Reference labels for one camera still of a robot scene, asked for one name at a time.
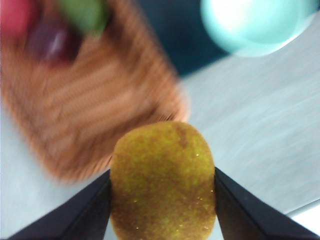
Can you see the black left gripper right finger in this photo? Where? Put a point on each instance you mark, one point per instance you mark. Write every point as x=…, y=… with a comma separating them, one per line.
x=245, y=215

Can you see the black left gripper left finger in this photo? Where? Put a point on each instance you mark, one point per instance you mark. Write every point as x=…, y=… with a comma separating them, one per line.
x=82, y=215

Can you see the brown kiwi fruit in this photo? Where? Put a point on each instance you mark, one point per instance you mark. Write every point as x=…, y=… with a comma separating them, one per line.
x=162, y=187

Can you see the teal ribbed bowl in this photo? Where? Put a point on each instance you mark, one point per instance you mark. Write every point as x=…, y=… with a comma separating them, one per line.
x=250, y=25

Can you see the brown wicker basket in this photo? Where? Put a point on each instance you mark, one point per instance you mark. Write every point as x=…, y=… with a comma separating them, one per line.
x=87, y=112

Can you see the dark purple round fruit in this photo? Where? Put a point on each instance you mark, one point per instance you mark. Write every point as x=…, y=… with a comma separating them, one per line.
x=52, y=42

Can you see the dark teal rectangular tray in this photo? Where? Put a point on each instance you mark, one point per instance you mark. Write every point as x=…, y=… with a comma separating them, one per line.
x=180, y=37

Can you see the green avocado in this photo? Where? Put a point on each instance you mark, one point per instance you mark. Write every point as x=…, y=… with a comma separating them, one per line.
x=85, y=15

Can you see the red apple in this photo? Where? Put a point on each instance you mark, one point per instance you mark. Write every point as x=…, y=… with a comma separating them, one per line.
x=15, y=17

